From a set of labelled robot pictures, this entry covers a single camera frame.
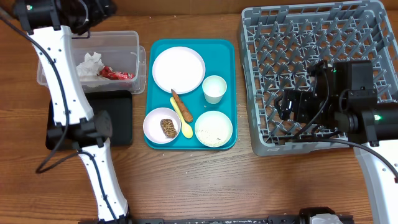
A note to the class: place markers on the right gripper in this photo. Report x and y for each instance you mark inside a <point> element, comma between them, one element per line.
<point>302,101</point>

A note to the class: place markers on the white cup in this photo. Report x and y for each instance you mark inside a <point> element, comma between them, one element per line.
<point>214,87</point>

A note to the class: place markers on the pale green bowl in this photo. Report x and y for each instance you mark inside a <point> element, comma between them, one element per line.
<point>213,129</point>

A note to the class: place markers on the carrot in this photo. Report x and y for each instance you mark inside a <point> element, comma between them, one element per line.
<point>183,109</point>

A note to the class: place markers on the large white plate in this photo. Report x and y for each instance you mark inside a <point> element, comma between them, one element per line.
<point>180,69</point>

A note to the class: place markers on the brown food chunk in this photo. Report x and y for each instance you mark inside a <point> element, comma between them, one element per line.
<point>168,128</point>

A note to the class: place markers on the pink bowl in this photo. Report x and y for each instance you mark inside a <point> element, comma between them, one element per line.
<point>152,128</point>

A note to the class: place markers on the red snack wrapper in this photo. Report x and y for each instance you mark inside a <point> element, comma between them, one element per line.
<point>109,73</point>

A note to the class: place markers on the foil wrapper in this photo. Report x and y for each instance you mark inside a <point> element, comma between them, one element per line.
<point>89,70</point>

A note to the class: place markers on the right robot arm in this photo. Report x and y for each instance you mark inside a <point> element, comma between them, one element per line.
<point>345,100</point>

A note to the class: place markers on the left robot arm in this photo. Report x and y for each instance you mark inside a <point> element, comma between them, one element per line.
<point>50,26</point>

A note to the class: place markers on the grey dishwasher rack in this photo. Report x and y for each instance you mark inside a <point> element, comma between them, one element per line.
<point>279,43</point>

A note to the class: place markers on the clear plastic waste bin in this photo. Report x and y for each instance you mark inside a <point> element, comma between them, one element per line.
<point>120,50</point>

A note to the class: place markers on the yellow plastic spoon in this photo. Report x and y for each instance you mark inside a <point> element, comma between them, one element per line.
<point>186,129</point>

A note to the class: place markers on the black plastic tray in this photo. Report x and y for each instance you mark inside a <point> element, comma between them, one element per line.
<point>118,104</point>

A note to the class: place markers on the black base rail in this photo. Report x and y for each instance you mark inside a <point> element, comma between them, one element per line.
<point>305,216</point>

